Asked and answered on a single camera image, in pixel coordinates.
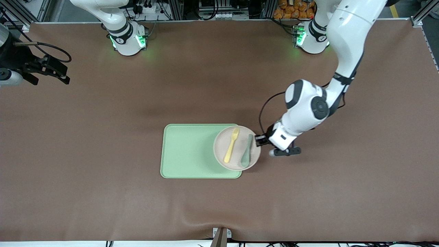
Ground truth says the aluminium frame post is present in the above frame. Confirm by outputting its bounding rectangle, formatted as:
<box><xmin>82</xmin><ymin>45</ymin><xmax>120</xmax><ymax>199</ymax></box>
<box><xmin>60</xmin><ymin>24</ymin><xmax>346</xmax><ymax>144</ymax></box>
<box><xmin>168</xmin><ymin>0</ymin><xmax>185</xmax><ymax>20</ymax></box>
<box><xmin>262</xmin><ymin>0</ymin><xmax>277</xmax><ymax>19</ymax></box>

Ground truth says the aluminium corner frame profile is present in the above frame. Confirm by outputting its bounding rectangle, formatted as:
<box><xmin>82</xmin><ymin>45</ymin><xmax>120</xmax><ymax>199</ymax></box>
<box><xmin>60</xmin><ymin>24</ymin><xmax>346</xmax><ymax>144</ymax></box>
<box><xmin>0</xmin><ymin>0</ymin><xmax>52</xmax><ymax>32</ymax></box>
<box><xmin>410</xmin><ymin>0</ymin><xmax>439</xmax><ymax>28</ymax></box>

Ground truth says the metal table clamp bracket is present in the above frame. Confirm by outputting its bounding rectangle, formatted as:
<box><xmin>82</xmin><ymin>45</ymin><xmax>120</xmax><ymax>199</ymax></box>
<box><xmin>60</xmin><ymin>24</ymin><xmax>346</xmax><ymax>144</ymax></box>
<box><xmin>210</xmin><ymin>227</ymin><xmax>232</xmax><ymax>247</ymax></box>

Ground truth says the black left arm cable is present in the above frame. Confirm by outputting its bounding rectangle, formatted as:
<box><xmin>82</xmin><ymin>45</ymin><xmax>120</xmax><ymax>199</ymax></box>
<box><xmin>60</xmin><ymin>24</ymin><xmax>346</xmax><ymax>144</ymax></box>
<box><xmin>258</xmin><ymin>81</ymin><xmax>331</xmax><ymax>138</ymax></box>

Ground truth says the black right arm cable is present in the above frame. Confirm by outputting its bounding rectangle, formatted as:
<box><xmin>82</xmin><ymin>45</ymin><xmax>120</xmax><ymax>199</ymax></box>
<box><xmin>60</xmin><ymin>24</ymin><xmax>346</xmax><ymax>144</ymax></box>
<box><xmin>14</xmin><ymin>41</ymin><xmax>72</xmax><ymax>64</ymax></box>

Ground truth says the white power strip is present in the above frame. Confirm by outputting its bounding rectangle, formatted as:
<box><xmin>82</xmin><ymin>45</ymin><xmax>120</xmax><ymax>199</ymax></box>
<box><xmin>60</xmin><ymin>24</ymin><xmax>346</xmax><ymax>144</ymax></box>
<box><xmin>134</xmin><ymin>3</ymin><xmax>162</xmax><ymax>15</ymax></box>

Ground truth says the orange snack packets pile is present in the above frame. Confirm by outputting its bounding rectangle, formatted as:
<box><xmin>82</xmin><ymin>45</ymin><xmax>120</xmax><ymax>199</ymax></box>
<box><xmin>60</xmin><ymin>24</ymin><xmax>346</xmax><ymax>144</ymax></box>
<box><xmin>273</xmin><ymin>0</ymin><xmax>316</xmax><ymax>20</ymax></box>

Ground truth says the white terminal strip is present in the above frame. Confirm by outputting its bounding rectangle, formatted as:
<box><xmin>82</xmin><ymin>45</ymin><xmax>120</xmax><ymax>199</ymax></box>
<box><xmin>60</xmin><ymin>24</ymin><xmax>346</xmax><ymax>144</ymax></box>
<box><xmin>200</xmin><ymin>12</ymin><xmax>234</xmax><ymax>20</ymax></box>

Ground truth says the brown table cover mat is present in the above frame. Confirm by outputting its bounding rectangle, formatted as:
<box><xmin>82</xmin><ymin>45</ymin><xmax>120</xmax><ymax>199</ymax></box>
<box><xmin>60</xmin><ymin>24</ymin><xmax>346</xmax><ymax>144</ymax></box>
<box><xmin>0</xmin><ymin>19</ymin><xmax>439</xmax><ymax>243</ymax></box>

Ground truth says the light green rectangular tray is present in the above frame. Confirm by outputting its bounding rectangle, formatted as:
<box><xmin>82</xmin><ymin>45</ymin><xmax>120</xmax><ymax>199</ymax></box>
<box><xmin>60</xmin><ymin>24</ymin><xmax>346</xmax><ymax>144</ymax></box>
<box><xmin>160</xmin><ymin>123</ymin><xmax>242</xmax><ymax>179</ymax></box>

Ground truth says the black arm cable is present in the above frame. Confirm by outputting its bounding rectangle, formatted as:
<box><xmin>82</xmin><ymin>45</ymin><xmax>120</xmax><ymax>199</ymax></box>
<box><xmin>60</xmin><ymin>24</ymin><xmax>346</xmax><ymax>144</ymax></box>
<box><xmin>258</xmin><ymin>81</ymin><xmax>331</xmax><ymax>138</ymax></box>
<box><xmin>14</xmin><ymin>41</ymin><xmax>72</xmax><ymax>64</ymax></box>

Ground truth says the yellow plastic fork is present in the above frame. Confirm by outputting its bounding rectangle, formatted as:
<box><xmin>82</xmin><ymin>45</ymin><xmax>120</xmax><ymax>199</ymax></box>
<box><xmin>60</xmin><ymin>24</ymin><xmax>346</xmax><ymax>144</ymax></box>
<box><xmin>224</xmin><ymin>128</ymin><xmax>240</xmax><ymax>164</ymax></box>

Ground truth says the beige round plate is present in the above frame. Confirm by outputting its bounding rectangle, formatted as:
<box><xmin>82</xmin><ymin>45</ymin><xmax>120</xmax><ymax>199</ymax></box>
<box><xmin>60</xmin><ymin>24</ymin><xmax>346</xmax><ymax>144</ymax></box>
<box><xmin>213</xmin><ymin>125</ymin><xmax>262</xmax><ymax>171</ymax></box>

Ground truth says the green plastic spoon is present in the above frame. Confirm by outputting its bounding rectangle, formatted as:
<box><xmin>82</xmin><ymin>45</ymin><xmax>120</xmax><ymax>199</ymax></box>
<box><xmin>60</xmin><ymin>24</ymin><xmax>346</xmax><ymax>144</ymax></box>
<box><xmin>241</xmin><ymin>134</ymin><xmax>253</xmax><ymax>167</ymax></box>

